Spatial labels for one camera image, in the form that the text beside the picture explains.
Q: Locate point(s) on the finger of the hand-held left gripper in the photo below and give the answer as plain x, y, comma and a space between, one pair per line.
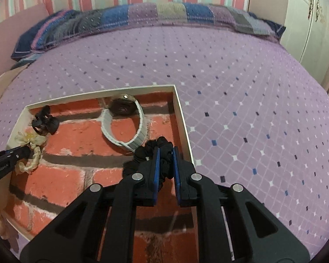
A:
17, 153

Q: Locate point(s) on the person's left hand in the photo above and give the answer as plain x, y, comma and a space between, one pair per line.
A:
1, 222

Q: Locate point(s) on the white box with brick lining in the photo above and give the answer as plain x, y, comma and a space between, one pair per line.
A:
71, 148

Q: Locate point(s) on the pink headboard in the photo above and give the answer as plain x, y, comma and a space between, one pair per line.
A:
11, 38

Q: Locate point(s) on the black scrunchie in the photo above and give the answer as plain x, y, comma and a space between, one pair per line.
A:
142, 153

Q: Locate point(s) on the cream scrunchie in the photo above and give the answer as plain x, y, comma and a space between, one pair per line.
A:
34, 159

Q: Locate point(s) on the beige folded cloth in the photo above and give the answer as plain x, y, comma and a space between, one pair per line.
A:
2, 85

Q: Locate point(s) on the striped patchwork pillow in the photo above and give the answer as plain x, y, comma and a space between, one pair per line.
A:
142, 13

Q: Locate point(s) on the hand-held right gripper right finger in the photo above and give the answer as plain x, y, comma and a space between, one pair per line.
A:
176, 175

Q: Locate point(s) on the white wrist watch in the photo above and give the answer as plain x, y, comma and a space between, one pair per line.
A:
122, 106

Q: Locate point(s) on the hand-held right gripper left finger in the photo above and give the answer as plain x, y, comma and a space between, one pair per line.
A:
155, 178

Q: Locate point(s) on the white wardrobe with floral decals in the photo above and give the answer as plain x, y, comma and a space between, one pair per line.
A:
304, 19

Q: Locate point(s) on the black hair claw clip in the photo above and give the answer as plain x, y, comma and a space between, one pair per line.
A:
50, 124

